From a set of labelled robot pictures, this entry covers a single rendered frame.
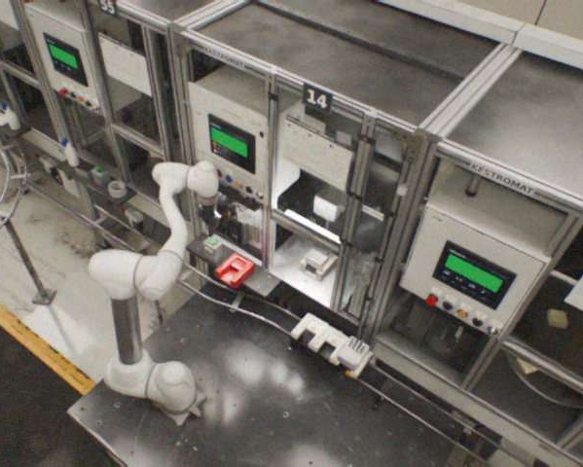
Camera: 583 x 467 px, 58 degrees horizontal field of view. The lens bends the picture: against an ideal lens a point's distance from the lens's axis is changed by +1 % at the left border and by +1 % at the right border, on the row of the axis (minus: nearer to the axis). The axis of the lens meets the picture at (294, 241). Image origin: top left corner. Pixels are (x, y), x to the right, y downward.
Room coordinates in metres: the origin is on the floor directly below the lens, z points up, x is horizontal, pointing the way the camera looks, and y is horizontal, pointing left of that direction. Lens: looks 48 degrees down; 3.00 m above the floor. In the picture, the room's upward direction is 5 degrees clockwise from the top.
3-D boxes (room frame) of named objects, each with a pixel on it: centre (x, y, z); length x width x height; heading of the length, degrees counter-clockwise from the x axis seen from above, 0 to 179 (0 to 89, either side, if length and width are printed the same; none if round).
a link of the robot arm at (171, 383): (1.05, 0.48, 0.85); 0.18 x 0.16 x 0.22; 82
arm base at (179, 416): (1.04, 0.45, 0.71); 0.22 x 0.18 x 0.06; 58
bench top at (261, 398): (1.01, 0.05, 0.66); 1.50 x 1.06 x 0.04; 58
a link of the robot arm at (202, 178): (1.75, 0.43, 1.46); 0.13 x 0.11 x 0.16; 82
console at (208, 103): (1.89, 0.25, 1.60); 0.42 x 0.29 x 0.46; 58
